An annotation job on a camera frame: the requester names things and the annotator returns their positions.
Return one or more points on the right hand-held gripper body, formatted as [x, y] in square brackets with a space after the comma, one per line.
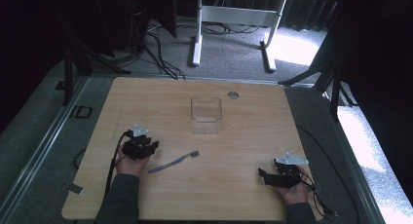
[288, 174]

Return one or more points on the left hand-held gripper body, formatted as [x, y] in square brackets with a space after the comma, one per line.
[136, 148]

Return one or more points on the clear plastic container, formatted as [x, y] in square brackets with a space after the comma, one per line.
[206, 115]

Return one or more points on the person's left hand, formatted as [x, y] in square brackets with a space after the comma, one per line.
[130, 167]

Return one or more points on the person's right hand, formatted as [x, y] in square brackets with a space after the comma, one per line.
[296, 194]

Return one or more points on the grey tape strip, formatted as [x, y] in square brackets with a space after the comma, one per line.
[75, 188]

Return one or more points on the grey table grommet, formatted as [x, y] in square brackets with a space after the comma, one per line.
[233, 95]

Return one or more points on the black metal stand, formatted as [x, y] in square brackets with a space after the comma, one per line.
[334, 84]
[68, 68]

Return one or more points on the white desk frame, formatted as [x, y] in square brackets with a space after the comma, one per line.
[238, 15]

